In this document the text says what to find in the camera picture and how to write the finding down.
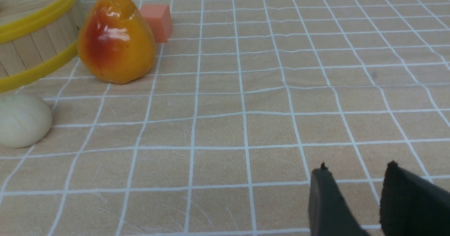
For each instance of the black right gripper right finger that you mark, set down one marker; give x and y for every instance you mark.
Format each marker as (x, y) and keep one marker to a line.
(412, 206)

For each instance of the bamboo steamer tray yellow rims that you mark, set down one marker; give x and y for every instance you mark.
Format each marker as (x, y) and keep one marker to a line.
(37, 38)

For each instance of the orange toy pear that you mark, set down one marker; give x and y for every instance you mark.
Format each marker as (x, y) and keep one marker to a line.
(116, 43)

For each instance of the white bun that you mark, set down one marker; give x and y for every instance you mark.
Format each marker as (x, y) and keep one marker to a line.
(24, 120)

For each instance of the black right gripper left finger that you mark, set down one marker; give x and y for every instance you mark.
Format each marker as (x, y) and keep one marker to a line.
(328, 212)

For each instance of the salmon orange cube block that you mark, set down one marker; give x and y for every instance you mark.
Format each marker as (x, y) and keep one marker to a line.
(158, 16)

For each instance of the orange checked tablecloth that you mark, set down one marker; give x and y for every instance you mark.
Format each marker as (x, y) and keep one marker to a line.
(245, 99)

